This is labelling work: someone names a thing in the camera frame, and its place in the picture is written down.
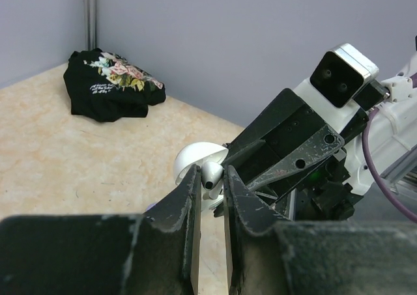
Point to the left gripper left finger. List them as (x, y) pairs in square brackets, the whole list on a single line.
[(155, 252)]

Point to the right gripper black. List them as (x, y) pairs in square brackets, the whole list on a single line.
[(289, 152)]

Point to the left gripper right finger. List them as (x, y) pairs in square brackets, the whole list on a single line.
[(269, 254)]

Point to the purple earbud case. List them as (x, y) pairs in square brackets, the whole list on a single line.
[(150, 206)]

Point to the white earbud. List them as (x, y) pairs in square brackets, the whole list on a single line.
[(212, 178)]

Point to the white earbud case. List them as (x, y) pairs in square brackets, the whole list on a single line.
[(197, 154)]

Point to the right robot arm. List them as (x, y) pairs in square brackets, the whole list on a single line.
[(388, 137)]

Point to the black floral cloth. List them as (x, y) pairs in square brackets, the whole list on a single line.
[(105, 87)]

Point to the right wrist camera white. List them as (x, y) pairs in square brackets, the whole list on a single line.
[(344, 82)]

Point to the aluminium frame post right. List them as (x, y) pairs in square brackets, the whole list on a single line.
[(90, 23)]

